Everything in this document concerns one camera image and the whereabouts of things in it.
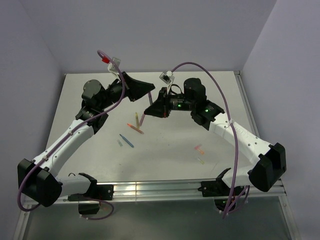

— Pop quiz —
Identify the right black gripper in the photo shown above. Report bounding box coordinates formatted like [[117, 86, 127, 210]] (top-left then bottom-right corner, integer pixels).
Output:
[[143, 87, 195, 118]]

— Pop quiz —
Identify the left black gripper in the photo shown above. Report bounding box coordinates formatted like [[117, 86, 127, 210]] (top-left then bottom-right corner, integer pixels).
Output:
[[98, 71, 155, 110]]

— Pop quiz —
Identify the purple pen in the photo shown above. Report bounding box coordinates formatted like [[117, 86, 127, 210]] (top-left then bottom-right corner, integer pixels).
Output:
[[148, 92, 153, 106]]

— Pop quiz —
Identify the pink pen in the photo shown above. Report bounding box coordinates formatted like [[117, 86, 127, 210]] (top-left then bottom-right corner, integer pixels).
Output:
[[139, 113, 145, 126]]

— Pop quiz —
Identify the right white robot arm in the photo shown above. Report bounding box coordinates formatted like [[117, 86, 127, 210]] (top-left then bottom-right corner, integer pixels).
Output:
[[144, 78, 287, 195]]

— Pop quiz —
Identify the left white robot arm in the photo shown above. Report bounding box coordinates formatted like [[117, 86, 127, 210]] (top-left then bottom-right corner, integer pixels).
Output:
[[17, 71, 155, 212]]

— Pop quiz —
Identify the yellow pen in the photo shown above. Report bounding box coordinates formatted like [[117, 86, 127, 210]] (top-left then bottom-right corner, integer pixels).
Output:
[[135, 112, 140, 129]]

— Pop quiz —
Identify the orange pen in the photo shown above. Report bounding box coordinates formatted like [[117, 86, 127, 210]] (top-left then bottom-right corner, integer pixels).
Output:
[[127, 123, 144, 135]]

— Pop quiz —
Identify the blue pen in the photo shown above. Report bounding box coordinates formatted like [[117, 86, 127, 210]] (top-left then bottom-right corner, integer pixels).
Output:
[[119, 134, 135, 148]]

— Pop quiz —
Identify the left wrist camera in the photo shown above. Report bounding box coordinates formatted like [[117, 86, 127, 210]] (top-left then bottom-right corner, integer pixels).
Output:
[[101, 57, 121, 78]]

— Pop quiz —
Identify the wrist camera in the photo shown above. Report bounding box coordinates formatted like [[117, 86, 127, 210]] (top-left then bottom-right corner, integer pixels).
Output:
[[101, 57, 121, 78], [159, 70, 175, 94]]

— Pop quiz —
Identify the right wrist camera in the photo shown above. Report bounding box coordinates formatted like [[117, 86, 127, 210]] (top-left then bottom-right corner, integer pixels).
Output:
[[159, 70, 175, 94]]

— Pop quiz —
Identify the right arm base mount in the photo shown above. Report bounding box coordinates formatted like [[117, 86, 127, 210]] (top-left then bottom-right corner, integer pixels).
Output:
[[197, 167, 231, 212]]

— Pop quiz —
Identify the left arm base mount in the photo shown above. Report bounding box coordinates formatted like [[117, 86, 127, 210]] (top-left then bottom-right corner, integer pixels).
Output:
[[67, 184, 115, 221]]

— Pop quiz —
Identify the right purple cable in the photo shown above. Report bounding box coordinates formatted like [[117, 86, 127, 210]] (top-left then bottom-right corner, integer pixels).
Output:
[[171, 61, 251, 220]]

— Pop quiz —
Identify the purple cable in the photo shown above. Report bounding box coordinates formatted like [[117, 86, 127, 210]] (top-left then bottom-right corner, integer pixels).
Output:
[[17, 50, 126, 213], [171, 61, 251, 220]]

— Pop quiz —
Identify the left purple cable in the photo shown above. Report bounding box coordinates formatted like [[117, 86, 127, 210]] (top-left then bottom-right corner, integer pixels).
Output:
[[17, 50, 126, 213]]

